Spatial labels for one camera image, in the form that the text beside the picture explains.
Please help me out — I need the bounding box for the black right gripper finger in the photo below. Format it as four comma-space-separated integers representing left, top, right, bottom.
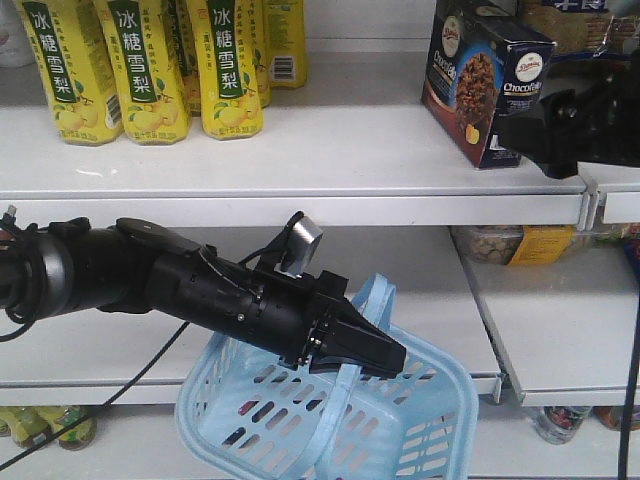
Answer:
497, 114, 575, 179

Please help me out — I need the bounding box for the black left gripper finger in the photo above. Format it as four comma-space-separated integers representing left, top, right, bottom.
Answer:
319, 314, 406, 379
309, 357, 359, 374

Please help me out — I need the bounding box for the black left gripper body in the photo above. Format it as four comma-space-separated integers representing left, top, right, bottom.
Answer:
249, 271, 348, 370

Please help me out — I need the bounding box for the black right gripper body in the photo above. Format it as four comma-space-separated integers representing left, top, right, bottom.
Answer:
539, 69, 639, 170

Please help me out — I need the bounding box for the light blue plastic basket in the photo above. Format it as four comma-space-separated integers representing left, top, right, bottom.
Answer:
174, 274, 479, 479

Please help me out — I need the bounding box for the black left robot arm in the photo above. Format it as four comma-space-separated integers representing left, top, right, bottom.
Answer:
1, 212, 406, 378

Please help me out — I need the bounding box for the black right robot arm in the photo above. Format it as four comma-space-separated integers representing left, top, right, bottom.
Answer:
499, 63, 639, 479

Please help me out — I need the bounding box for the clear snack tub yellow label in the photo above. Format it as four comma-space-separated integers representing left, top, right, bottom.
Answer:
450, 225, 593, 266

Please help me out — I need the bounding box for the white supermarket shelf unit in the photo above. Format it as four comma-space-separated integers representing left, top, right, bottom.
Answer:
1, 1, 639, 479

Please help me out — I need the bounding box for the yellow pear drink bottle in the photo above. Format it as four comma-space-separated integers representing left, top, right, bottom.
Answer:
14, 1, 123, 146

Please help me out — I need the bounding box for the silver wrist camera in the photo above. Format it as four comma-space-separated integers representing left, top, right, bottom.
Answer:
275, 211, 323, 277

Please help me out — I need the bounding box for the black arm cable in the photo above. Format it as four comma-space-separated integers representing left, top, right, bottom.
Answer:
0, 322, 191, 469

